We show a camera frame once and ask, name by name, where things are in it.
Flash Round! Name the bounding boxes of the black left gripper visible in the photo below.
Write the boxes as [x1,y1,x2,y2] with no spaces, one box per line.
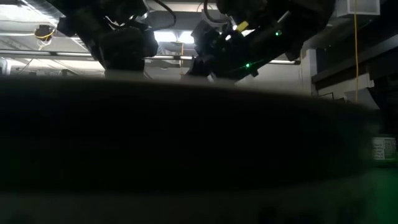
[98,25,160,72]

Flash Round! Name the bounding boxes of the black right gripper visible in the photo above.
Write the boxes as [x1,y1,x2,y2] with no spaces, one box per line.
[185,19,259,82]

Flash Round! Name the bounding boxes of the yellow gripper tag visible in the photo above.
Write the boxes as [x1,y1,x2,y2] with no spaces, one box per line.
[235,20,250,33]

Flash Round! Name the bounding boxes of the long linear ceiling light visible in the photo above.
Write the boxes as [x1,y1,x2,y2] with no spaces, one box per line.
[0,49,302,65]

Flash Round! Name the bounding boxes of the white ceiling unit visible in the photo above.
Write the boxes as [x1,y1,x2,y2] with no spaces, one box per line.
[335,0,381,18]

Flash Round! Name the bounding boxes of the green table mat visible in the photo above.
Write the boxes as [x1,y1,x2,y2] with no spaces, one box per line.
[368,163,398,224]

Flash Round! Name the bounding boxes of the short yellow hanging strap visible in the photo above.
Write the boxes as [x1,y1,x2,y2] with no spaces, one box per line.
[179,42,185,77]

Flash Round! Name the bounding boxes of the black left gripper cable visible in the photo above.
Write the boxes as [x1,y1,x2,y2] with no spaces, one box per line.
[146,0,177,32]

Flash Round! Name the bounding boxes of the black yellow cord reel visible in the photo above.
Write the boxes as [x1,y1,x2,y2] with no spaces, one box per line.
[33,24,56,40]

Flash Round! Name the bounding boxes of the black wall beam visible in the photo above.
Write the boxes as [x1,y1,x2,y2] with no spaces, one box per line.
[312,42,389,91]

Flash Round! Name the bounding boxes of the yellow hanging power cable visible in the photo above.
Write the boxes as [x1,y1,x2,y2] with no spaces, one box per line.
[353,0,359,105]

